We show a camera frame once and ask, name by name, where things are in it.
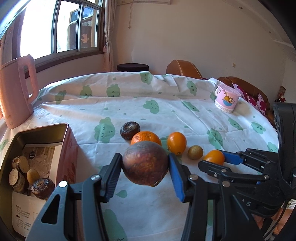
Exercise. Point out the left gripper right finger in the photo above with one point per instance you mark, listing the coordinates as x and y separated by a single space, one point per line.
231 218

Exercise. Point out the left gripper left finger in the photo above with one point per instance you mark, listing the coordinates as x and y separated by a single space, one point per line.
57 219

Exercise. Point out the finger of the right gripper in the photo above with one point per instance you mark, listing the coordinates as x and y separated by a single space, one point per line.
253 158
225 173

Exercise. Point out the small orange citrus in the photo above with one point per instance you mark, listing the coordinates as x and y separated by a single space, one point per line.
215 156

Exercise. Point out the small green-brown longan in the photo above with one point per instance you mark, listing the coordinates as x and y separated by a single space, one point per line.
195 152

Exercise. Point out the smooth oval orange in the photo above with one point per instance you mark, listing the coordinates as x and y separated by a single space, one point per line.
176 143

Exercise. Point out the purple passion fruit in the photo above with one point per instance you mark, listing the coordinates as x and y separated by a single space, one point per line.
145 163

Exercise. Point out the large wrinkled mandarin orange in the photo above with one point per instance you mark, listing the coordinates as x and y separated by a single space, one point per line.
145 136

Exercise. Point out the pink metal tin box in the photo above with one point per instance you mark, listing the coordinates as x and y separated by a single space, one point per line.
58 133

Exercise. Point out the printed paper leaflet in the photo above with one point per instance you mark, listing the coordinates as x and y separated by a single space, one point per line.
26 206

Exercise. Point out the floral pink cushion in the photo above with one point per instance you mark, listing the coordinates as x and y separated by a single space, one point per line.
257 102

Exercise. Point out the pink cartoon cup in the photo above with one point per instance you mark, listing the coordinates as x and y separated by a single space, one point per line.
226 98

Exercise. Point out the brown leather sofa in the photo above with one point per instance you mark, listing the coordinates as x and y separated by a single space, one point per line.
252 90

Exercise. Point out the white cloud-print tablecloth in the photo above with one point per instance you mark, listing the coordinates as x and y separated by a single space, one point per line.
96 106

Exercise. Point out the brown leather chair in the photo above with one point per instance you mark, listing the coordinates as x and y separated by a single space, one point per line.
183 68

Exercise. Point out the pink electric kettle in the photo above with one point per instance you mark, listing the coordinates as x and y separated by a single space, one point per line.
16 103

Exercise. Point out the dark round stool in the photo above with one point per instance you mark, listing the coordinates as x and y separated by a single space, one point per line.
132 67

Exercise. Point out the right pink curtain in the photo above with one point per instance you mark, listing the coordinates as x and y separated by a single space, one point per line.
109 18

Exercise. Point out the brown framed window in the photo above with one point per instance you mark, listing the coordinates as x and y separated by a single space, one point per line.
55 32

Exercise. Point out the white wall air conditioner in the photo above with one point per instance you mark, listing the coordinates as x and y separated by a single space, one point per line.
153 1

